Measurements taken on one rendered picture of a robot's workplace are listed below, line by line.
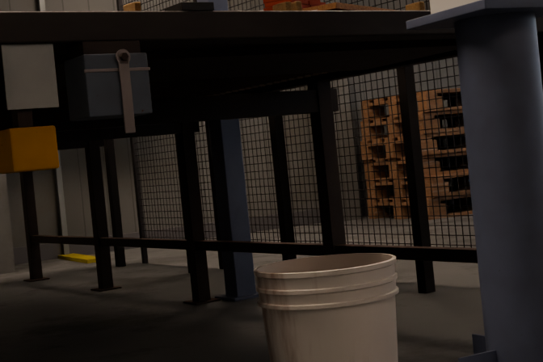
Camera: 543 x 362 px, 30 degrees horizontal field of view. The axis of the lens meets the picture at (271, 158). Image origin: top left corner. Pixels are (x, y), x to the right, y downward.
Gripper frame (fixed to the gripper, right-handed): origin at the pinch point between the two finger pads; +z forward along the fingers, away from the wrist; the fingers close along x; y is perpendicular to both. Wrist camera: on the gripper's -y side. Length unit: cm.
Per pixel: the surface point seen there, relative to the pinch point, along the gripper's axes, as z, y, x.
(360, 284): 69, -17, -41
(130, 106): 29, -48, -13
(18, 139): 34, -69, -7
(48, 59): 19, -61, -7
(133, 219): 80, 333, 441
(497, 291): 75, 11, -55
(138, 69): 22, -45, -14
